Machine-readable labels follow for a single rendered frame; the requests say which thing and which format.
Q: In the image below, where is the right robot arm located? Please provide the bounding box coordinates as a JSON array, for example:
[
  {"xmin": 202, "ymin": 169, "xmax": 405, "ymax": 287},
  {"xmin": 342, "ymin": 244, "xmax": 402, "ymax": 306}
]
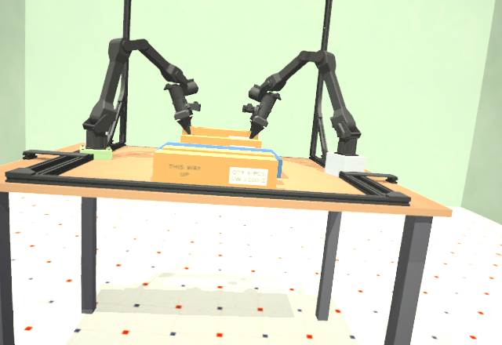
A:
[{"xmin": 82, "ymin": 38, "xmax": 198, "ymax": 150}]

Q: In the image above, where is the tan cardboard box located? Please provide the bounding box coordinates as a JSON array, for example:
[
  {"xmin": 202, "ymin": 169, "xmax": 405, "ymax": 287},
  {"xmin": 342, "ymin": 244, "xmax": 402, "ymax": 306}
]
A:
[
  {"xmin": 153, "ymin": 150, "xmax": 278, "ymax": 189},
  {"xmin": 162, "ymin": 145, "xmax": 275, "ymax": 158},
  {"xmin": 190, "ymin": 126, "xmax": 259, "ymax": 140},
  {"xmin": 180, "ymin": 134, "xmax": 262, "ymax": 149}
]

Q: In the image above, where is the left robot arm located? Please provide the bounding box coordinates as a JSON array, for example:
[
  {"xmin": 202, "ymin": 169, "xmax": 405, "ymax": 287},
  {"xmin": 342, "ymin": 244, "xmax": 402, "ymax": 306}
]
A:
[{"xmin": 248, "ymin": 49, "xmax": 362, "ymax": 156}]

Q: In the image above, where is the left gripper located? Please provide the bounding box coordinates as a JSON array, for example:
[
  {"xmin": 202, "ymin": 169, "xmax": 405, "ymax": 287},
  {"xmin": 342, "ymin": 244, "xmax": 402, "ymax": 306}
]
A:
[{"xmin": 249, "ymin": 103, "xmax": 272, "ymax": 139}]

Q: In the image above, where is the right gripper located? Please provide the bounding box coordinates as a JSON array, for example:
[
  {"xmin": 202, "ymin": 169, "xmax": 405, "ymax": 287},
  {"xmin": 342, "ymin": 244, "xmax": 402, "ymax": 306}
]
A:
[{"xmin": 172, "ymin": 96, "xmax": 193, "ymax": 135}]

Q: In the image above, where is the blue raised platform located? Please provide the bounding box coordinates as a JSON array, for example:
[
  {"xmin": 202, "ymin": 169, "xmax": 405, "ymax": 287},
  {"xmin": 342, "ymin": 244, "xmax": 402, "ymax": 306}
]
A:
[{"xmin": 157, "ymin": 142, "xmax": 282, "ymax": 179}]

